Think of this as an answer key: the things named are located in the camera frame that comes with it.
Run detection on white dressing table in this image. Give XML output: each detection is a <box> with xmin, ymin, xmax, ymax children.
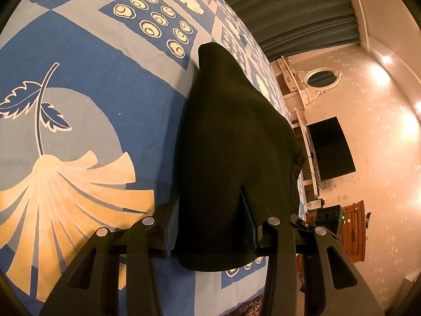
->
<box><xmin>274</xmin><ymin>57</ymin><xmax>310</xmax><ymax>106</ymax></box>

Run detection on brown wooden cabinet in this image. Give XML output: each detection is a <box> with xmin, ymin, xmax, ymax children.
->
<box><xmin>340</xmin><ymin>200</ymin><xmax>371</xmax><ymax>264</ymax></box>

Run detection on blue leaf-print bedsheet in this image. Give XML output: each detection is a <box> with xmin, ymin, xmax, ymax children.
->
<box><xmin>0</xmin><ymin>0</ymin><xmax>308</xmax><ymax>316</ymax></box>

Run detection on black pants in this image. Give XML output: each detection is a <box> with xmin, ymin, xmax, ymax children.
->
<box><xmin>173</xmin><ymin>43</ymin><xmax>308</xmax><ymax>272</ymax></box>

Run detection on white oval wall mirror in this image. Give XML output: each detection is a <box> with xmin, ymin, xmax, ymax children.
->
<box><xmin>303</xmin><ymin>67</ymin><xmax>343</xmax><ymax>101</ymax></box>

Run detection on black flat television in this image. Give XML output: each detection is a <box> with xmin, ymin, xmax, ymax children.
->
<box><xmin>306</xmin><ymin>116</ymin><xmax>357</xmax><ymax>182</ymax></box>

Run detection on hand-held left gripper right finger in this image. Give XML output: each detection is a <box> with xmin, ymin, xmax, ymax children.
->
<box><xmin>240</xmin><ymin>186</ymin><xmax>385</xmax><ymax>316</ymax></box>

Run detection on white television console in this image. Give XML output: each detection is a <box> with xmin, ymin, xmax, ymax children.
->
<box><xmin>291</xmin><ymin>108</ymin><xmax>324</xmax><ymax>209</ymax></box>

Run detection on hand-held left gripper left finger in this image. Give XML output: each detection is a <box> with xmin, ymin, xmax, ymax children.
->
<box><xmin>39</xmin><ymin>195</ymin><xmax>181</xmax><ymax>316</ymax></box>

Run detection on dark green curtain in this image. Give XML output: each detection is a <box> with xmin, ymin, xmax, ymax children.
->
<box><xmin>201</xmin><ymin>0</ymin><xmax>362</xmax><ymax>63</ymax></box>

